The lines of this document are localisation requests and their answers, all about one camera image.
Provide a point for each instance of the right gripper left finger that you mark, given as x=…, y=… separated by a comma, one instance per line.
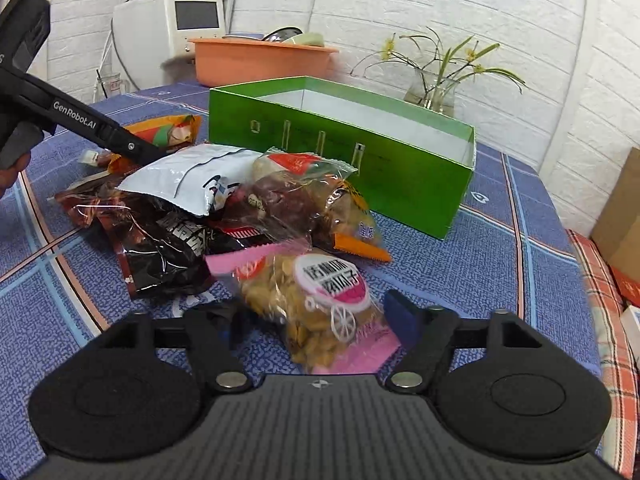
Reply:
x=206, y=333

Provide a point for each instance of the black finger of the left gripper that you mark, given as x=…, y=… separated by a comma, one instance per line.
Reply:
x=51, y=108

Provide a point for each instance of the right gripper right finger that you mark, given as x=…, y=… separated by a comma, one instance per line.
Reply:
x=429, y=336

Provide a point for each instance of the dark brown snack bag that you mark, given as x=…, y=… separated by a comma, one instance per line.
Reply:
x=160, y=248

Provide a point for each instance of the orange green snack packet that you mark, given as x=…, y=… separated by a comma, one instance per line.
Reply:
x=168, y=133

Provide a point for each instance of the pink melon seed bag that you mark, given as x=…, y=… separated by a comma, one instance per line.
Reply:
x=332, y=324

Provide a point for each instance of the white foil snack bag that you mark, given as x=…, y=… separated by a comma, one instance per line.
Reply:
x=197, y=180

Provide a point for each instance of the clear orange dried fruit bag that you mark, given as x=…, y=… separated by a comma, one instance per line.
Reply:
x=310, y=195

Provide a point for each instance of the person's left hand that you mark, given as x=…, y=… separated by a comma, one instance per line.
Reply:
x=9, y=176

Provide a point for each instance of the glass jar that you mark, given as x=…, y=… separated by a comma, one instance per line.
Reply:
x=110, y=85

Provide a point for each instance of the blue checked tablecloth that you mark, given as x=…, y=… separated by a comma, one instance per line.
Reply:
x=61, y=286

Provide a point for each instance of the white screen appliance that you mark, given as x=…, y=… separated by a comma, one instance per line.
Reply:
x=153, y=40

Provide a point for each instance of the green cardboard box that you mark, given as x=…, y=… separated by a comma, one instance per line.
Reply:
x=411, y=164

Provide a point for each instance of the orange plastic basin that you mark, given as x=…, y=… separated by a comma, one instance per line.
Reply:
x=223, y=61

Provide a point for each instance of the plaid orange bed sheet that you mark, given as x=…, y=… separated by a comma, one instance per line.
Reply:
x=619, y=372

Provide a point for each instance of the brown cardboard box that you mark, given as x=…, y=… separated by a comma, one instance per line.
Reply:
x=616, y=232

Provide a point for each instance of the metal bowl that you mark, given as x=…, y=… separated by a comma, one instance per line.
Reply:
x=282, y=34

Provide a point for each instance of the glass vase with flowers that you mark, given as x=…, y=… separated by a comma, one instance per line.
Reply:
x=437, y=70

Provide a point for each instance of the green ceramic dish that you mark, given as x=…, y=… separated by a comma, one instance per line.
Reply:
x=307, y=39

